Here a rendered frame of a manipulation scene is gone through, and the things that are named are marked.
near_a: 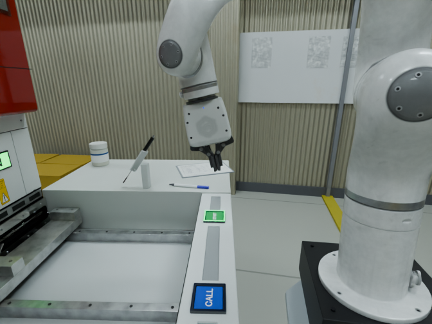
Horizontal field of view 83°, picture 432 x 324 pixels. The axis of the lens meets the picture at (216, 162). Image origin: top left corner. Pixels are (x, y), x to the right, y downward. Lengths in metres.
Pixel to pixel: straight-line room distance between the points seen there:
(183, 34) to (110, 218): 0.66
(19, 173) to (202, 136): 0.58
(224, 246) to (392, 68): 0.43
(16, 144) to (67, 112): 2.98
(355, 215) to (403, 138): 0.16
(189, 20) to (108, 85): 3.04
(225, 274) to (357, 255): 0.24
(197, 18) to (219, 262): 0.45
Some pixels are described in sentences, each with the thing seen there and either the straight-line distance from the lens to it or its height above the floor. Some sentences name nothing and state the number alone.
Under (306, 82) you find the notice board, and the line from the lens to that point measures 2.91.
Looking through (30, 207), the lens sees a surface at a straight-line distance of 0.95.
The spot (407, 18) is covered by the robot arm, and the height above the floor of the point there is 1.39.
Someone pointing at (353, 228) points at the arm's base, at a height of 1.05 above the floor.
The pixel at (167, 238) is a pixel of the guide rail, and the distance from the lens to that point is 0.82.
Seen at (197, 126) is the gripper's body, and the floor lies 1.21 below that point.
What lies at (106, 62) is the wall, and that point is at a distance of 3.47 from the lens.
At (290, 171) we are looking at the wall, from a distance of 3.09.
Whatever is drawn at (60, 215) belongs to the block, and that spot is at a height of 0.90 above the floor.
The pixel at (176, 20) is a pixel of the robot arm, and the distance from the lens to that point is 0.48.
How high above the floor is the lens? 1.30
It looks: 18 degrees down
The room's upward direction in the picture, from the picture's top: straight up
